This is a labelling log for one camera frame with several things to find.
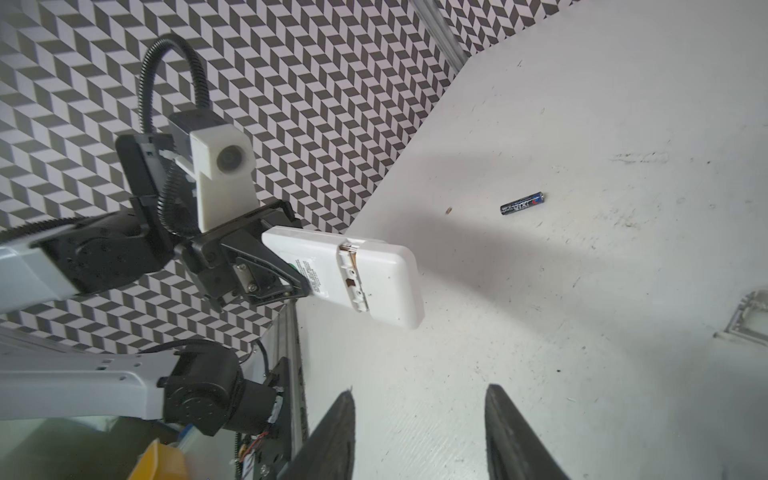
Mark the clear remote battery cover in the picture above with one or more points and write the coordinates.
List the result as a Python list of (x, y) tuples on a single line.
[(749, 321)]

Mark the battery in remote compartment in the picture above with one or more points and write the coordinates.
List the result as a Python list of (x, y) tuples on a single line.
[(522, 204)]

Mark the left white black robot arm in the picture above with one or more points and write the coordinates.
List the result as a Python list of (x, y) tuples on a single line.
[(151, 307)]

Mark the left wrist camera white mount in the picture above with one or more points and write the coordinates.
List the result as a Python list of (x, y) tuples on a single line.
[(221, 160)]

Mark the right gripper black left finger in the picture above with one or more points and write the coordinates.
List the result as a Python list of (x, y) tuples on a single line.
[(329, 452)]

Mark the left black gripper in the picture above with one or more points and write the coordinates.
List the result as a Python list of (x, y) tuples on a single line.
[(231, 263)]

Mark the yellow plastic bin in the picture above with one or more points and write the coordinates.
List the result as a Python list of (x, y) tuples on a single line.
[(160, 462)]

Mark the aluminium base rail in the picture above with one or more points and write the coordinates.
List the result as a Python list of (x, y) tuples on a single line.
[(277, 363)]

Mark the white remote with barcode label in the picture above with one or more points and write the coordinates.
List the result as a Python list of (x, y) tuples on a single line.
[(364, 275)]

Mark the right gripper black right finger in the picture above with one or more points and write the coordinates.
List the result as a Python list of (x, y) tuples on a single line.
[(514, 451)]

